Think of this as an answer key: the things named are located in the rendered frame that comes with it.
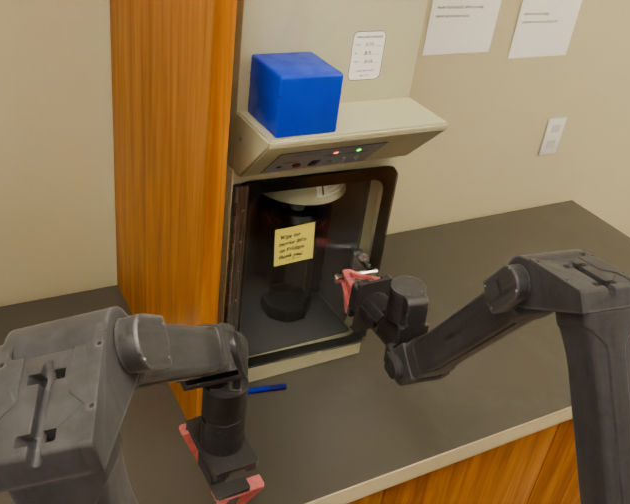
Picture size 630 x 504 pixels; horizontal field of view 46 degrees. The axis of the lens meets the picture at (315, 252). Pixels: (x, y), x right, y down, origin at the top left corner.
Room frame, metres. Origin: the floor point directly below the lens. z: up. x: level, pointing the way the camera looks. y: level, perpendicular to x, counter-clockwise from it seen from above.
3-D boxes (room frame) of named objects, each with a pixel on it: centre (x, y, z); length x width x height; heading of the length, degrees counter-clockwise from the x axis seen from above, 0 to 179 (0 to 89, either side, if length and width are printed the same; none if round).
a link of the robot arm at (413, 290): (0.93, -0.16, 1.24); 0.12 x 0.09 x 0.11; 23
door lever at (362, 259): (1.13, -0.07, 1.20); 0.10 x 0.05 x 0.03; 121
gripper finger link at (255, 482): (0.66, 0.07, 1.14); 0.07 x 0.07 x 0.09; 33
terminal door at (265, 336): (1.12, 0.01, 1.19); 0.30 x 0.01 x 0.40; 121
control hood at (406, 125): (1.08, -0.02, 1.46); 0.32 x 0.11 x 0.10; 123
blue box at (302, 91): (1.03, 0.06, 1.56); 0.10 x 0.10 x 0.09; 33
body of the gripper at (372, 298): (1.02, -0.12, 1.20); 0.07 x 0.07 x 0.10; 32
